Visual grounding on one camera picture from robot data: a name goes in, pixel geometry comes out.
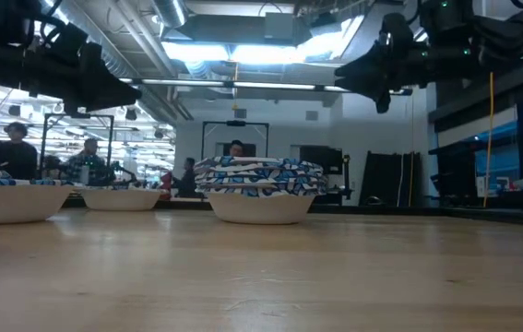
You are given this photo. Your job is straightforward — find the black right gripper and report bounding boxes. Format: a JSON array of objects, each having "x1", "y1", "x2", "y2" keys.
[{"x1": 334, "y1": 42, "x2": 434, "y2": 115}]

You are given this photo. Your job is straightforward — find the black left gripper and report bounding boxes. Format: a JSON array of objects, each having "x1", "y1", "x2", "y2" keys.
[{"x1": 23, "y1": 43, "x2": 143, "y2": 116}]

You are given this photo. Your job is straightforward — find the person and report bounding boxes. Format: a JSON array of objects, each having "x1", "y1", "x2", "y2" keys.
[
  {"x1": 228, "y1": 139, "x2": 246, "y2": 159},
  {"x1": 65, "y1": 137, "x2": 108, "y2": 182},
  {"x1": 0, "y1": 121, "x2": 40, "y2": 181},
  {"x1": 173, "y1": 157, "x2": 199, "y2": 198}
]

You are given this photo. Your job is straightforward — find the black monitor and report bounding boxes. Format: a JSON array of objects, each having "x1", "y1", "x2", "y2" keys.
[{"x1": 298, "y1": 145, "x2": 344, "y2": 176}]

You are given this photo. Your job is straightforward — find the black panels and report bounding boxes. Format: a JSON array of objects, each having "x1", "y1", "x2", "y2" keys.
[{"x1": 360, "y1": 150, "x2": 423, "y2": 208}]

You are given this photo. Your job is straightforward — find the long tube lamp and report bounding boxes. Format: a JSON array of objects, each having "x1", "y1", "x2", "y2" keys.
[{"x1": 120, "y1": 77, "x2": 413, "y2": 93}]

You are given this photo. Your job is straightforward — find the ceiling light panel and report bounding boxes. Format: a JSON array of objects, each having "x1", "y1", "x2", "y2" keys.
[{"x1": 161, "y1": 18, "x2": 363, "y2": 65}]

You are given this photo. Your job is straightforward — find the red chair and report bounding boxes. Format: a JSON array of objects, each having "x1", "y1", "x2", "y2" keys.
[{"x1": 158, "y1": 170, "x2": 173, "y2": 201}]

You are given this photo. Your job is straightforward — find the grey ventilation box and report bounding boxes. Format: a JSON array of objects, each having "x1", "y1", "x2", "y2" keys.
[{"x1": 175, "y1": 11, "x2": 313, "y2": 47}]

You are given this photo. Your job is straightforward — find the black rig frame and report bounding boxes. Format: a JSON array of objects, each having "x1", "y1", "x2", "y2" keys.
[
  {"x1": 200, "y1": 120, "x2": 270, "y2": 160},
  {"x1": 39, "y1": 113, "x2": 115, "y2": 181}
]

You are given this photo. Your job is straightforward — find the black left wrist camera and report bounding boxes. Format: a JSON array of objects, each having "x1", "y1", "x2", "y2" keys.
[{"x1": 52, "y1": 22, "x2": 89, "y2": 59}]

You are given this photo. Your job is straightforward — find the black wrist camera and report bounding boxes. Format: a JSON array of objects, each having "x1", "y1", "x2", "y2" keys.
[
  {"x1": 377, "y1": 12, "x2": 412, "y2": 50},
  {"x1": 52, "y1": 22, "x2": 89, "y2": 59}
]

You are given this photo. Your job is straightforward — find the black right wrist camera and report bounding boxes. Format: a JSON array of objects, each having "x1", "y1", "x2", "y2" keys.
[{"x1": 377, "y1": 12, "x2": 412, "y2": 50}]

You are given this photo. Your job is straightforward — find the silver round duct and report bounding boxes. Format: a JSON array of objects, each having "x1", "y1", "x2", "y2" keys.
[{"x1": 149, "y1": 0, "x2": 189, "y2": 29}]

